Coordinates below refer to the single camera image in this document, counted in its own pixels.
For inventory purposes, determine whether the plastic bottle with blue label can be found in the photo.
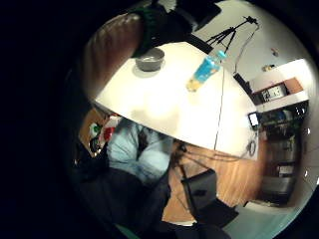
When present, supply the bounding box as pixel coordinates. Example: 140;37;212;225
185;49;228;93

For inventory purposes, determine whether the coiled black cable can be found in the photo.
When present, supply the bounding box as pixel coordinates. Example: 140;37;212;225
246;138;258;158

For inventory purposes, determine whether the thin hanging black cable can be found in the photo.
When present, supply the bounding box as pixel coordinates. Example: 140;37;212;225
233;23;261;75

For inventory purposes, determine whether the black camera tripod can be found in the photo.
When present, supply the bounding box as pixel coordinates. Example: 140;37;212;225
205;15;259;54

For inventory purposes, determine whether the dark monitor screen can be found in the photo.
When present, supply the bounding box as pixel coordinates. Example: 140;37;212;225
185;1;223;32

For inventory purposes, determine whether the black bar at table edge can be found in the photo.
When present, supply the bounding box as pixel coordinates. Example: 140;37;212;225
184;33;214;55

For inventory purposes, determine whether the black power strip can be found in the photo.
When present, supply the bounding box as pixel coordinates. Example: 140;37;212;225
232;73;256;98

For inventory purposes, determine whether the dark storage shelf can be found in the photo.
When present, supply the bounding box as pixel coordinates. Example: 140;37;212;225
257;101;310;205

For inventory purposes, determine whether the black office chair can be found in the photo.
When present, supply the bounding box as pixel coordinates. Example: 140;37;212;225
180;168;240;229

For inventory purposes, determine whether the grey bowl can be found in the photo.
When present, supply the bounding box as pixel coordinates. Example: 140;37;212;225
135;47;166;73

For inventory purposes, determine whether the the person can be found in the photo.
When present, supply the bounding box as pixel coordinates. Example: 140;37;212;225
70;117;213;239

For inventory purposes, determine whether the white cabinet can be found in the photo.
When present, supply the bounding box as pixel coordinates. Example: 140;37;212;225
249;59;313;114

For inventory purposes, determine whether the cardboard box with colourful items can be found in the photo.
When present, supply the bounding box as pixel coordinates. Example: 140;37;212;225
78;108;123;157

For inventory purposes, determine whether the small lit screen device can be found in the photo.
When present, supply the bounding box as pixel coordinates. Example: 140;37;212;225
247;112;262;127

